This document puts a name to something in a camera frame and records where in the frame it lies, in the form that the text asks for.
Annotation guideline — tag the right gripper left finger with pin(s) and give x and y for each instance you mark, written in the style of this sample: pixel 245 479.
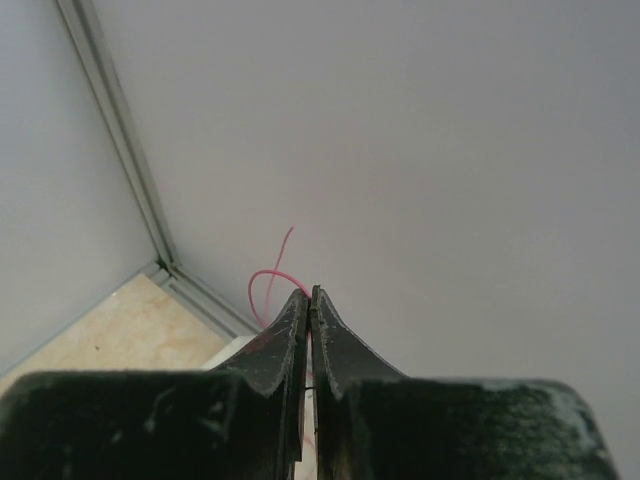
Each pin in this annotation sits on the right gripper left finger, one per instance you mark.
pixel 242 419

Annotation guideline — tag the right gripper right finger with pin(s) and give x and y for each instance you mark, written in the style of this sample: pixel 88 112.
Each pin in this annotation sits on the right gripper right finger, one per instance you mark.
pixel 374 422

